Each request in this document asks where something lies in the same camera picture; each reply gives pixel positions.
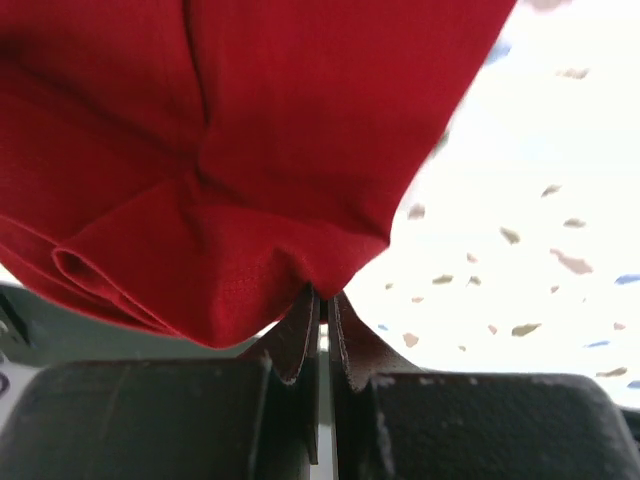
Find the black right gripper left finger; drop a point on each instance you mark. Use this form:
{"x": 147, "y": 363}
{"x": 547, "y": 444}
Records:
{"x": 287, "y": 443}

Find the dark red t shirt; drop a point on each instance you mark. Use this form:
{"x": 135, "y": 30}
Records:
{"x": 188, "y": 167}

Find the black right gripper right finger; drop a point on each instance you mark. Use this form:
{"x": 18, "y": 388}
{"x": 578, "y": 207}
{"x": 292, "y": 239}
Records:
{"x": 356, "y": 354}

